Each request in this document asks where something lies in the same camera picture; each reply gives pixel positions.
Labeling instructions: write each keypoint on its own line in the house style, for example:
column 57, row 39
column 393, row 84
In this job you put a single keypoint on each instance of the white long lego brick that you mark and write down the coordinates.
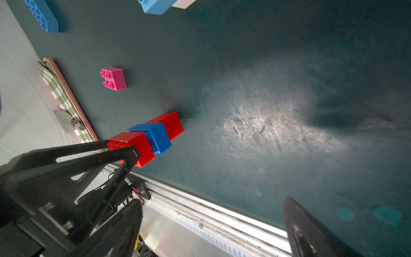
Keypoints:
column 183, row 4

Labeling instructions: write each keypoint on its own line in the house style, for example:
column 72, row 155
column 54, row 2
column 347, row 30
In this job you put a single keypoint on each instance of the magenta small lego brick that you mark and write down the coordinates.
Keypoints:
column 113, row 78

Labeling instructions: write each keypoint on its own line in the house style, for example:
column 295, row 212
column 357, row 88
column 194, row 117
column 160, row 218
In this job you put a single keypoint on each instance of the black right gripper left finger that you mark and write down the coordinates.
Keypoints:
column 118, row 236

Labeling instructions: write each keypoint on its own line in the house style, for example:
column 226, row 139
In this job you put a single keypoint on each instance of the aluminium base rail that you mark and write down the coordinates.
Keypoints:
column 168, row 239

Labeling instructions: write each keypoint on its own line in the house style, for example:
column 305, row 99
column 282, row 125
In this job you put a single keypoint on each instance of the small red lego cube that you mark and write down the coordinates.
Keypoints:
column 171, row 123

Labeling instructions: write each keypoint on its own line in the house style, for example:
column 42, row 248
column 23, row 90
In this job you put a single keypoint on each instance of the light blue small lego brick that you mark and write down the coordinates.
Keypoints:
column 156, row 7

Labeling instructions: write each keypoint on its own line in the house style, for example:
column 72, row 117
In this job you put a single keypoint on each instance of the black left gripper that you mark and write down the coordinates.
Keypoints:
column 40, row 208

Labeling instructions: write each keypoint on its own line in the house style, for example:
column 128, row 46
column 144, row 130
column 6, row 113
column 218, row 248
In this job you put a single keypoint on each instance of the pink plastic tray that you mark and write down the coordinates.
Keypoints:
column 74, row 99

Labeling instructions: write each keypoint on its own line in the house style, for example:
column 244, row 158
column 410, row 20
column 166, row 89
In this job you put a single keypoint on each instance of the light blue long lego brick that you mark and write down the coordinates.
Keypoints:
column 43, row 15

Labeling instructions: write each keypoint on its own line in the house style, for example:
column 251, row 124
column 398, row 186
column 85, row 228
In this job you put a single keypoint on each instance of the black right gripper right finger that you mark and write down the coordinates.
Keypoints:
column 308, row 237

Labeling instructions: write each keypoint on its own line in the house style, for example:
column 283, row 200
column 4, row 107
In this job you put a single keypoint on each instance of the dark blue long lego brick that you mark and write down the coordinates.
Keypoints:
column 156, row 135

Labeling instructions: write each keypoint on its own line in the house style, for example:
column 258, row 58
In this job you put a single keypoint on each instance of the green checkered cloth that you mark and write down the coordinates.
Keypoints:
column 59, row 93

